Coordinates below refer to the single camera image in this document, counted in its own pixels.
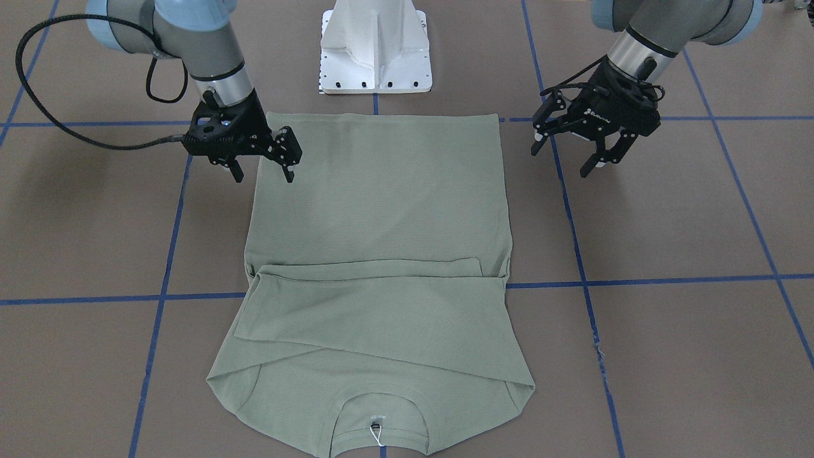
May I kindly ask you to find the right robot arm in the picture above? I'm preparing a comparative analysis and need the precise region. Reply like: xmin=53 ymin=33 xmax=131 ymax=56
xmin=85 ymin=1 xmax=302 ymax=182

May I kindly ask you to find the black braided cable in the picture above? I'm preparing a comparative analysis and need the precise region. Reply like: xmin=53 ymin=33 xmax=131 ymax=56
xmin=15 ymin=14 xmax=191 ymax=152

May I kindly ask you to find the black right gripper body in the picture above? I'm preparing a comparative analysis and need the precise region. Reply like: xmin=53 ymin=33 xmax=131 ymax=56
xmin=181 ymin=89 xmax=273 ymax=167

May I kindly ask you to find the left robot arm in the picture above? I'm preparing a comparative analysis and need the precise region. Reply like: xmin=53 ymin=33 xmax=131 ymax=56
xmin=531 ymin=1 xmax=764 ymax=177

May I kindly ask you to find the green long-sleeve shirt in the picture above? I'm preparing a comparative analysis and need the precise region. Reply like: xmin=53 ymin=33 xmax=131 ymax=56
xmin=207 ymin=112 xmax=535 ymax=457

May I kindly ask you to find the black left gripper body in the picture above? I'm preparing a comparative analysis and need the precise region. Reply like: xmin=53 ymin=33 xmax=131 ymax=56
xmin=566 ymin=56 xmax=663 ymax=141

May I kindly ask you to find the white central column base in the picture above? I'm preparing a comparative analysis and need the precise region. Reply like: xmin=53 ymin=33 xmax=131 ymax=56
xmin=318 ymin=1 xmax=433 ymax=95

